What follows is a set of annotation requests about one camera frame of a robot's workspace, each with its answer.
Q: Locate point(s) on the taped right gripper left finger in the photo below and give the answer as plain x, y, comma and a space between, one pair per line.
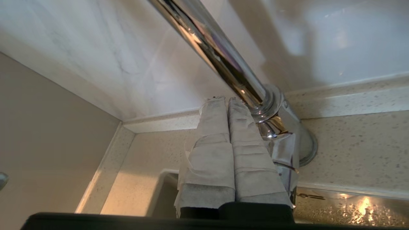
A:
212, 156

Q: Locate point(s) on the tall cabinet unit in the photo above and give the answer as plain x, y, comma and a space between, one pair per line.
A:
48, 143

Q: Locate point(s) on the chrome gooseneck faucet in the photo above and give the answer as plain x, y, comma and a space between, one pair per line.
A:
220, 54

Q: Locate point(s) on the stainless steel sink basin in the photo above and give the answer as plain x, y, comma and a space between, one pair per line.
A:
351, 207

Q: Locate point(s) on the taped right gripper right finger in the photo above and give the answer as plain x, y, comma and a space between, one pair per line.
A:
252, 169

